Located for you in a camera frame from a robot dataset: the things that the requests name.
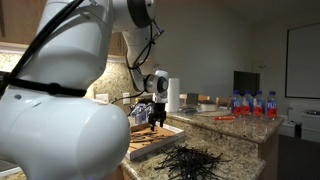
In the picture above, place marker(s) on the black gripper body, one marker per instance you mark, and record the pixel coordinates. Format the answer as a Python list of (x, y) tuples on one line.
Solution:
[(157, 111)]

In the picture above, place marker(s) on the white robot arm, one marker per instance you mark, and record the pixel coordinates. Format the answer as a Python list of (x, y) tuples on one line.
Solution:
[(66, 133)]

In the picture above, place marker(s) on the shallow cardboard box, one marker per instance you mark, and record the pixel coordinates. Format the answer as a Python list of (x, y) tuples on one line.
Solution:
[(166, 133)]

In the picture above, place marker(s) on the clear water bottle blue cap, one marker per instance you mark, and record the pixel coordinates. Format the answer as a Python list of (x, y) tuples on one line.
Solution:
[(145, 113), (136, 115)]

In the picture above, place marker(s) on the white paper towel roll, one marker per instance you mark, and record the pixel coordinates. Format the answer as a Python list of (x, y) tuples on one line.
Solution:
[(173, 96)]

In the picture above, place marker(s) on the white bowl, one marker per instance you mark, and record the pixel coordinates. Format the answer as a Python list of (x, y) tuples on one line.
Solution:
[(208, 107)]

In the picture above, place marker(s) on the orange marker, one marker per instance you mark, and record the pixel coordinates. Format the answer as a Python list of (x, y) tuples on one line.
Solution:
[(224, 117)]

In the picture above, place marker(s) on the Fiji water bottle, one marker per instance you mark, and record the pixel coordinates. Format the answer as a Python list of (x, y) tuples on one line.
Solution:
[(258, 106), (271, 108), (247, 106), (236, 106)]

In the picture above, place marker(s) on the black monitor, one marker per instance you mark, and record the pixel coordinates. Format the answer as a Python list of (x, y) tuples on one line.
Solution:
[(246, 83)]

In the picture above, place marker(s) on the white low cabinet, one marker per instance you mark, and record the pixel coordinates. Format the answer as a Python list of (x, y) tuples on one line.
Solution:
[(310, 130)]

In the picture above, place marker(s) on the white whiteboard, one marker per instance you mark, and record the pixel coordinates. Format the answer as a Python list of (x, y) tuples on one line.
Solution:
[(305, 60)]

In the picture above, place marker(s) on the white wall outlet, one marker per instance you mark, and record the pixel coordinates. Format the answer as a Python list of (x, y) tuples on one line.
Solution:
[(126, 98)]

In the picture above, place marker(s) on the white wall switch plate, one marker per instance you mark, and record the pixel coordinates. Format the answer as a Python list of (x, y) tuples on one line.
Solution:
[(102, 97)]

